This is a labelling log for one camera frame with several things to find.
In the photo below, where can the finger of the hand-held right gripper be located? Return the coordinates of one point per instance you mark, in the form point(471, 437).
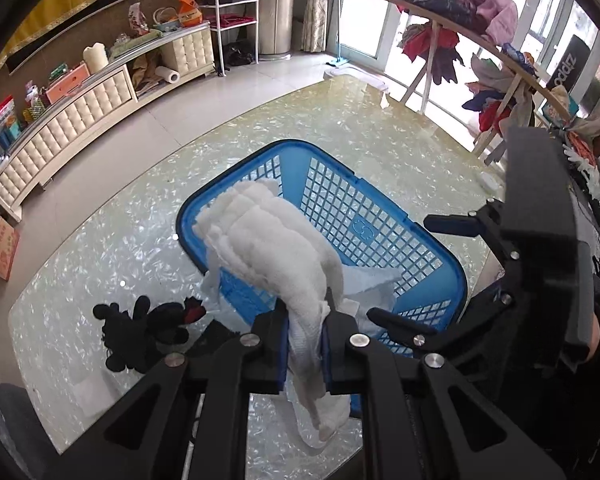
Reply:
point(450, 224)
point(395, 325)

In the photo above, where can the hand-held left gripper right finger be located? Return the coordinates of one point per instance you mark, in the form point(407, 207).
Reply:
point(328, 360)

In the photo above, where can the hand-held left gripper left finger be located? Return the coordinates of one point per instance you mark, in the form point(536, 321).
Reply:
point(280, 355)

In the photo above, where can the blue plastic basket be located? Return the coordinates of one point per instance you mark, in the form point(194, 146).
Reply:
point(360, 210)

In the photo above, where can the white towel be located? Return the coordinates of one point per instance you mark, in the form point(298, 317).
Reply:
point(260, 230)

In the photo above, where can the light blue cloth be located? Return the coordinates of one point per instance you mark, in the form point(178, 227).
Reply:
point(370, 290)

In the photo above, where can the black plush toy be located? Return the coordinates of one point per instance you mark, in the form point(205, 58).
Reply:
point(130, 335)

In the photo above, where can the black sign board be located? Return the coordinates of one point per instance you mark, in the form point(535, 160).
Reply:
point(570, 67)

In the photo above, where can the wooden clothes rack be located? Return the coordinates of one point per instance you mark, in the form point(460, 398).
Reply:
point(480, 42)

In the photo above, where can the teal mop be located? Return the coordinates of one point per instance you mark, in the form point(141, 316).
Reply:
point(337, 63)

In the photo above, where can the beige patterned curtain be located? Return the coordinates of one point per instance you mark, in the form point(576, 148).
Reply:
point(314, 5)

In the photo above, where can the grey chair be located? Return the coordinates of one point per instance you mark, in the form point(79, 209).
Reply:
point(25, 425)

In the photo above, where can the black bag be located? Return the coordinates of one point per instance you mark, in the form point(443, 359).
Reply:
point(240, 54)

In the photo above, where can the silver cylindrical air conditioner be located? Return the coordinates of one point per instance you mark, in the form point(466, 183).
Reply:
point(276, 5)

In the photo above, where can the cardboard box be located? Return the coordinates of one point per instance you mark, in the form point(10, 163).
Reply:
point(2, 250)

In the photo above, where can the paper towel roll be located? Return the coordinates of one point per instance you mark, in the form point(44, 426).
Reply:
point(167, 76)

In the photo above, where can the white metal shelf rack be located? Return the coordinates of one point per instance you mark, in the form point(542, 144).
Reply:
point(222, 5)

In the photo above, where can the cream tufted cabinet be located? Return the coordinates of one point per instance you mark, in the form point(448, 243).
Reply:
point(70, 115)

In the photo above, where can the orange bag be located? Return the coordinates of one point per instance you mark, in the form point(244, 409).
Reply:
point(189, 12)

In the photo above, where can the pink box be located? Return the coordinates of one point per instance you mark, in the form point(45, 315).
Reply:
point(67, 82)

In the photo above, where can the cream pillar candle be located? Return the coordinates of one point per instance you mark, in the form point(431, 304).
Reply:
point(96, 57)

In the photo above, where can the red packets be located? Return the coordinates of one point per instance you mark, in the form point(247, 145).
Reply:
point(4, 117)

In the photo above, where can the yellow wall cloth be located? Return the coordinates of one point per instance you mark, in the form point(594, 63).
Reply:
point(70, 0)

